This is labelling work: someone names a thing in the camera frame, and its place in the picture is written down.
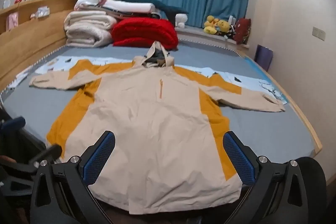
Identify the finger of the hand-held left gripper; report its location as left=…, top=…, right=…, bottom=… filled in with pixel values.
left=28, top=145, right=63, bottom=169
left=0, top=116, right=26, bottom=136

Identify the white folded blanket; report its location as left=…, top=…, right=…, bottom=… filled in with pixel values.
left=104, top=0, right=156, bottom=14

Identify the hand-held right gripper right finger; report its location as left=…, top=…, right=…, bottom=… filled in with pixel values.
left=223, top=131, right=305, bottom=224

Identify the beige and mustard jacket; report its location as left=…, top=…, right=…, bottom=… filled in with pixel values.
left=28, top=41, right=286, bottom=215

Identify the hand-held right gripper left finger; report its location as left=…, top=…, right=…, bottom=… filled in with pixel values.
left=29, top=130, right=116, bottom=224

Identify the white plastic packet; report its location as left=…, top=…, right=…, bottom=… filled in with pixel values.
left=34, top=6, right=50, bottom=18

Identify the pink bag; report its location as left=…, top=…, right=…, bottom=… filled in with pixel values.
left=7, top=12, right=19, bottom=30

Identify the striped folded cloth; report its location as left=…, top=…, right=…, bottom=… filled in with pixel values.
left=106, top=10, right=161, bottom=21

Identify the light blue printed cloth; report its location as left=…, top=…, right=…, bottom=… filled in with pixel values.
left=8, top=55, right=289, bottom=105

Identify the yellow plush toy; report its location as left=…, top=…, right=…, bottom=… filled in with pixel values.
left=203, top=15, right=219, bottom=35
left=215, top=20, right=233, bottom=35

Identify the red folded blanket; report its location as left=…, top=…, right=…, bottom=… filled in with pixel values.
left=112, top=17, right=179, bottom=51

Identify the wooden headboard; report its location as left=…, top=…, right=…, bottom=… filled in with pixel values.
left=0, top=0, right=84, bottom=90

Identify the cream folded quilt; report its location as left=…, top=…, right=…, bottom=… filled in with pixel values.
left=64, top=10, right=117, bottom=48

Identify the white window sill ledge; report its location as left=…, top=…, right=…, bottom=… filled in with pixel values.
left=175, top=26, right=250, bottom=51

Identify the wall switch panel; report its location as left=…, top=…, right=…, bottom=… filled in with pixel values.
left=312, top=27, right=326, bottom=41

